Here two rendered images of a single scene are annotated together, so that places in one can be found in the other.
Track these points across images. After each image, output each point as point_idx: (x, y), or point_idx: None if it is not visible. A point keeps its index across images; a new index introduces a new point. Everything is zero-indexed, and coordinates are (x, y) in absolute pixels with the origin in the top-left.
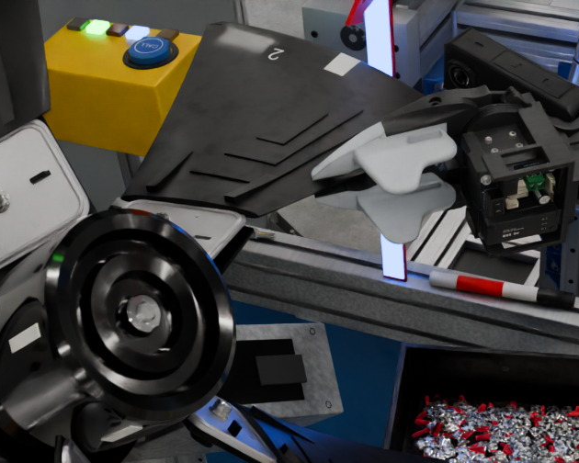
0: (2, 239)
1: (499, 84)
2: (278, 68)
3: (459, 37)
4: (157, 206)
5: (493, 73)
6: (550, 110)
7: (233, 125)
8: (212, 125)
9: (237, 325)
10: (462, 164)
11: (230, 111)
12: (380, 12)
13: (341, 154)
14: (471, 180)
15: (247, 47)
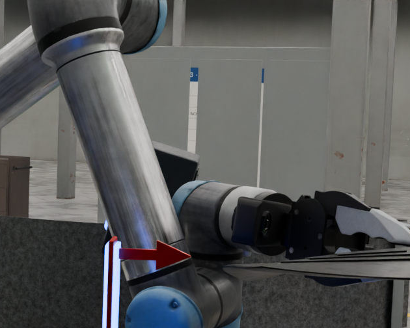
0: None
1: (275, 213)
2: (290, 263)
3: (254, 198)
4: None
5: (274, 206)
6: (287, 212)
7: (397, 260)
8: (409, 263)
9: None
10: (338, 239)
11: (381, 263)
12: (118, 275)
13: (403, 225)
14: (341, 246)
15: (274, 265)
